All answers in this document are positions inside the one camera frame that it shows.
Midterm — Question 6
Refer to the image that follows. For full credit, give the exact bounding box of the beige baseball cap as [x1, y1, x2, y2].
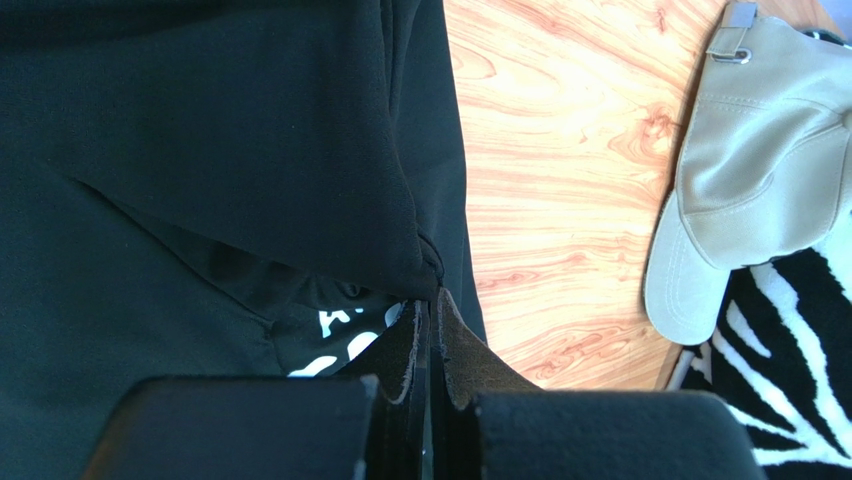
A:
[643, 1, 851, 345]

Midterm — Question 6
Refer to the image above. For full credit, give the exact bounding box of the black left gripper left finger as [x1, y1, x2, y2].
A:
[335, 300, 426, 479]

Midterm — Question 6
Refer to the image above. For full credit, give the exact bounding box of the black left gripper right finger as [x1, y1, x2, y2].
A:
[429, 287, 541, 479]

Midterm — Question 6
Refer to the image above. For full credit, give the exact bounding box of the zebra print blanket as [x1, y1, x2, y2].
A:
[673, 30, 851, 479]

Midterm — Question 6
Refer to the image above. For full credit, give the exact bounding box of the black printed t-shirt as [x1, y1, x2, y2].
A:
[1, 1, 485, 479]

